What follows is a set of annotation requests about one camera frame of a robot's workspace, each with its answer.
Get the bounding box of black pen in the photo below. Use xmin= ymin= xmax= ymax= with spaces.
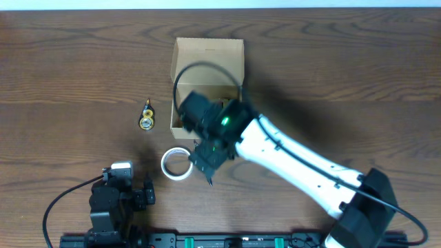
xmin=193 ymin=139 xmax=213 ymax=187

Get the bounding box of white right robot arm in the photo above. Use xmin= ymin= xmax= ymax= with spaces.
xmin=176 ymin=92 xmax=398 ymax=247

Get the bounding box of white masking tape roll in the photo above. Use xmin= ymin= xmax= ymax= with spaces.
xmin=161 ymin=147 xmax=194 ymax=181

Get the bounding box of yellow black correction tape dispenser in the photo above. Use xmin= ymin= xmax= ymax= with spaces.
xmin=139 ymin=99 xmax=155 ymax=131

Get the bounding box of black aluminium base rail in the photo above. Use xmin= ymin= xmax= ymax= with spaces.
xmin=59 ymin=231 xmax=411 ymax=248

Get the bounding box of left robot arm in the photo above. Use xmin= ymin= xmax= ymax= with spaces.
xmin=84 ymin=177 xmax=156 ymax=247

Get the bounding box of brown cardboard box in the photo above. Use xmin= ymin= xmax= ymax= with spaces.
xmin=170 ymin=37 xmax=245 ymax=139

